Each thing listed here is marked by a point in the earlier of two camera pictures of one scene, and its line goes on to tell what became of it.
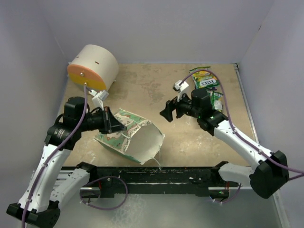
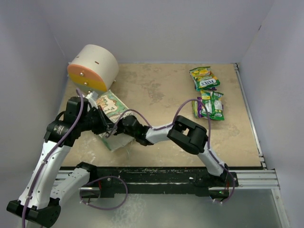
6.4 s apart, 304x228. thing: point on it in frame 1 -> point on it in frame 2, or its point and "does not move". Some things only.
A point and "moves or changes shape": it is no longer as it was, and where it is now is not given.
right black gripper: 178,109 -> 118,127
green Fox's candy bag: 204,79 does not move
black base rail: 108,181 does not move
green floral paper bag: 141,140 moves or changes shape
